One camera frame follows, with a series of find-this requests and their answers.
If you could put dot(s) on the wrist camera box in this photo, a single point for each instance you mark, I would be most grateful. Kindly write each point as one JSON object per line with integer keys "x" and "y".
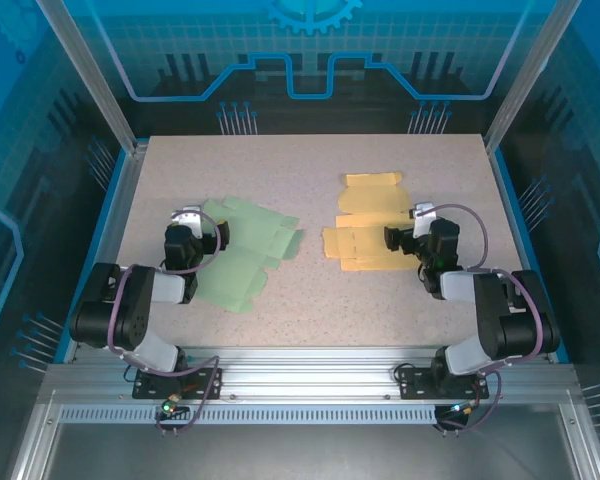
{"x": 424, "y": 220}
{"x": 190, "y": 220}

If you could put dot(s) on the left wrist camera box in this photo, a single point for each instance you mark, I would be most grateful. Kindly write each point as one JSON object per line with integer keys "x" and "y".
{"x": 190, "y": 220}

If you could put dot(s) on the aluminium corner post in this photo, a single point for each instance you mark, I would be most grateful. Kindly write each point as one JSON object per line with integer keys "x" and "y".
{"x": 527, "y": 75}
{"x": 102, "y": 85}

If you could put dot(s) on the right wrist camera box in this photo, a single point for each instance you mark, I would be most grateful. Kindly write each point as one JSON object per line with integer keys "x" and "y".
{"x": 424, "y": 220}

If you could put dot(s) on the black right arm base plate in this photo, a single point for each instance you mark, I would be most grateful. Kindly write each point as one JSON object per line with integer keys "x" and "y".
{"x": 415, "y": 387}

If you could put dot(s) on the yellow paper box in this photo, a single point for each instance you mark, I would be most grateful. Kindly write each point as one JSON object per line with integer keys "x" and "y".
{"x": 360, "y": 235}

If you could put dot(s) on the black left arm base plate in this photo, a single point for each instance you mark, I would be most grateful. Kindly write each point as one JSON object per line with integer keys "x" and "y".
{"x": 145, "y": 387}

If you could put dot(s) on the aluminium mounting rail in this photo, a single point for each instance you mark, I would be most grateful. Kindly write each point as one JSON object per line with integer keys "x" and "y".
{"x": 305, "y": 370}

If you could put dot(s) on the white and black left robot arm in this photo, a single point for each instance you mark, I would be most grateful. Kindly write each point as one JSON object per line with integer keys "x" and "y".
{"x": 135, "y": 320}

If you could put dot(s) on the small connector with green light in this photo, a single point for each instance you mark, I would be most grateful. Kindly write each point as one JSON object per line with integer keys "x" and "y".
{"x": 461, "y": 409}
{"x": 169, "y": 407}

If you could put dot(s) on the blue and aluminium side rail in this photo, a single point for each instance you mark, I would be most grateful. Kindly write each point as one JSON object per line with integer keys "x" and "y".
{"x": 526, "y": 250}
{"x": 102, "y": 250}

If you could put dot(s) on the aluminium lower frame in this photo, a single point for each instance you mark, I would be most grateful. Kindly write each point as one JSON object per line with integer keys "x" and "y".
{"x": 32, "y": 445}

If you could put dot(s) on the green paper box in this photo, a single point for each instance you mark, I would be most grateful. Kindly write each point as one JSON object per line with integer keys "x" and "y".
{"x": 250, "y": 245}

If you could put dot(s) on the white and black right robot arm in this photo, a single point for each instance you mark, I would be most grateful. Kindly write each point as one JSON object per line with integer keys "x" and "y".
{"x": 495, "y": 320}

